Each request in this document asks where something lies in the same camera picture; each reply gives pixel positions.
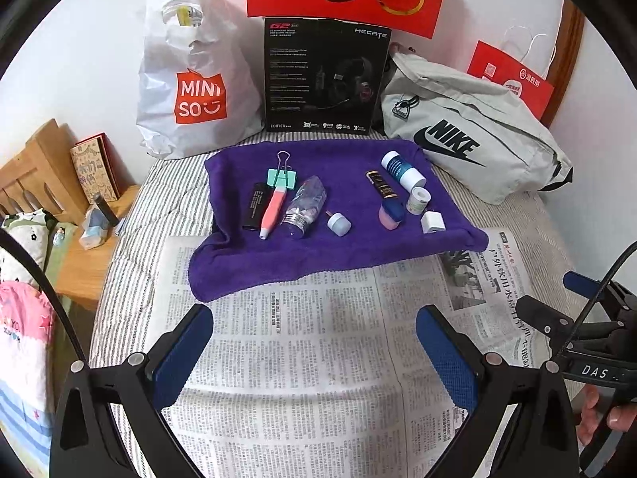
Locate pink printed blanket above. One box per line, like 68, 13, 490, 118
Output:
0, 279, 58, 439

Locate grey sling bag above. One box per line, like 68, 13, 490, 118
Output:
381, 50, 574, 206

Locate wooden nightstand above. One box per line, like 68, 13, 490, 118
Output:
52, 184, 143, 312

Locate newspaper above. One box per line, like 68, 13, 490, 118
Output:
154, 229, 588, 478

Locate glass jar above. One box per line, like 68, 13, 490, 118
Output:
162, 0, 205, 28

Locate person's right hand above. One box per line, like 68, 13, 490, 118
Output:
578, 389, 637, 446

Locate wooden headboard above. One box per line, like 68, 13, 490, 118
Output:
0, 118, 78, 225

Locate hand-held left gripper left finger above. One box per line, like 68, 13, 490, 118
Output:
50, 303, 215, 478

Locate white cube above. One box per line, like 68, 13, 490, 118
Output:
420, 210, 445, 235

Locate black rectangular stick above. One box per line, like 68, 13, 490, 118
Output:
242, 182, 270, 232

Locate white plastic shopping bag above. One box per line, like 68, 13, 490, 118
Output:
137, 0, 264, 160

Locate red paper bag white handles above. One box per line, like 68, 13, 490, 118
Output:
467, 25, 555, 121

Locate patterned notebook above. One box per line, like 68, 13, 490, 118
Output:
70, 133, 121, 205

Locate pink pen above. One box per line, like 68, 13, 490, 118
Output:
259, 186, 289, 240

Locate purple towel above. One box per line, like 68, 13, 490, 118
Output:
188, 139, 489, 304

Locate black headset box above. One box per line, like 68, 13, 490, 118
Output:
263, 16, 391, 137

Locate crushed clear plastic bottle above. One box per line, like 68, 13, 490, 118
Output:
279, 175, 328, 240

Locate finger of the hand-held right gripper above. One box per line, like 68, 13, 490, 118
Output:
563, 271, 637, 319
516, 296, 623, 354

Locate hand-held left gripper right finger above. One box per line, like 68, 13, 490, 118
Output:
415, 305, 580, 478

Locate blue and white bottle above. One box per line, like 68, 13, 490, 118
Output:
381, 151, 427, 191

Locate green binder clip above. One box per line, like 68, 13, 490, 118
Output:
266, 151, 298, 191

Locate black cable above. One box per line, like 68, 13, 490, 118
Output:
561, 241, 637, 357
0, 231, 88, 362

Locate small white jar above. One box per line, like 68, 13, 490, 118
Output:
405, 186, 431, 215

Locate blue and pink case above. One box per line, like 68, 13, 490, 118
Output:
378, 199, 405, 231

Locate flower print pillow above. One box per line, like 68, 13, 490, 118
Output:
0, 209, 58, 290

